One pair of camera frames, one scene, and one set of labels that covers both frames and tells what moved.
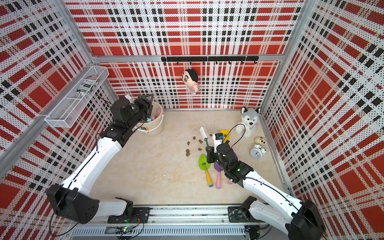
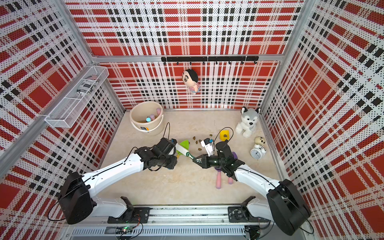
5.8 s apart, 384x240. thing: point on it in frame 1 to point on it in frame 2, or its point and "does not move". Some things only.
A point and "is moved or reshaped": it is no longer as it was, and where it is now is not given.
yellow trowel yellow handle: (226, 135) does not move
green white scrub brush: (203, 133) to (183, 148)
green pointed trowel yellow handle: (205, 165) is moved or reshaped
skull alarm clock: (259, 148) does not move
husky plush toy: (249, 118) does not move
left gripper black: (146, 106) to (174, 162)
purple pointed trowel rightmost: (230, 182) does not move
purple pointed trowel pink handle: (219, 169) does not move
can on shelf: (87, 85) does not move
